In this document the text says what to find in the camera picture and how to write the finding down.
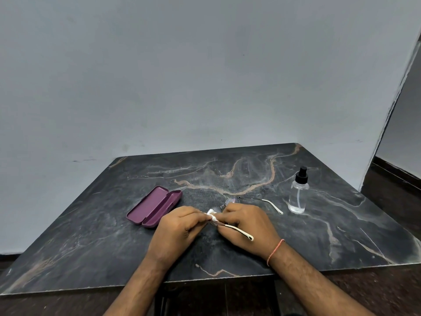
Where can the person's left hand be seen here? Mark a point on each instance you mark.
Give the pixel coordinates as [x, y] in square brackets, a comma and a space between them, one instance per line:
[174, 233]

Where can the person's right hand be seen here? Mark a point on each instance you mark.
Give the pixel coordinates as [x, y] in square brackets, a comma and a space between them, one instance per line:
[256, 227]

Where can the metal frame eyeglasses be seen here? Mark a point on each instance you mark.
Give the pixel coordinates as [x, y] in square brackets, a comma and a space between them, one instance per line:
[241, 231]

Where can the maroon glasses case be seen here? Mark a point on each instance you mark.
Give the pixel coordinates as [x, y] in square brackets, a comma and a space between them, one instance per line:
[151, 205]

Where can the white cleaning cloth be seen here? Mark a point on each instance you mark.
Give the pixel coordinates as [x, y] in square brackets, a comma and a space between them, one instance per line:
[211, 213]

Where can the clear spray bottle black cap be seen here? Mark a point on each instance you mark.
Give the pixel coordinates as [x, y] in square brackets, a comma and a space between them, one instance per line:
[297, 200]

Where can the person's right forearm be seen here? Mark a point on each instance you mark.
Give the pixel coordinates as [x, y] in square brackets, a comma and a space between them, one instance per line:
[309, 286]

